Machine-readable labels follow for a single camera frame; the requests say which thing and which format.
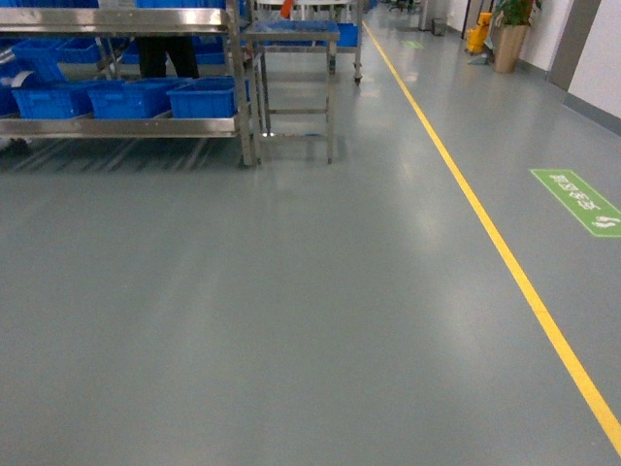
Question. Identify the steel flow rack shelf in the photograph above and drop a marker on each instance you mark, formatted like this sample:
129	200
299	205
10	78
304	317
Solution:
107	23

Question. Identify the blue bin lower right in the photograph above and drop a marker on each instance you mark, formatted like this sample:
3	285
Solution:
205	98

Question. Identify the blue bin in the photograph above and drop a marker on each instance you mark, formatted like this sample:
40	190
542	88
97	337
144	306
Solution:
59	100
205	98
140	99

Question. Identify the small steel table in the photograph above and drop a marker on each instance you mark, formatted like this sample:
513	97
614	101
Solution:
262	36

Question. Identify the blue bin lower middle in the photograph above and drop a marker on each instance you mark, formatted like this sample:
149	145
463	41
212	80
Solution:
140	99

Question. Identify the yellow mop bucket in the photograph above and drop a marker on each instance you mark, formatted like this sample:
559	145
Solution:
477	36

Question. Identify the blue bin lower left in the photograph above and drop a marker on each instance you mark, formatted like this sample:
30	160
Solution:
59	100

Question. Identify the green floor sign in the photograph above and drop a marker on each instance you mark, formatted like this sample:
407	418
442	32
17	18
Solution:
595	213

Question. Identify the plant in tan pot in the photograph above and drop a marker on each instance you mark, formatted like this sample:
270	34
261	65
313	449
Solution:
511	20

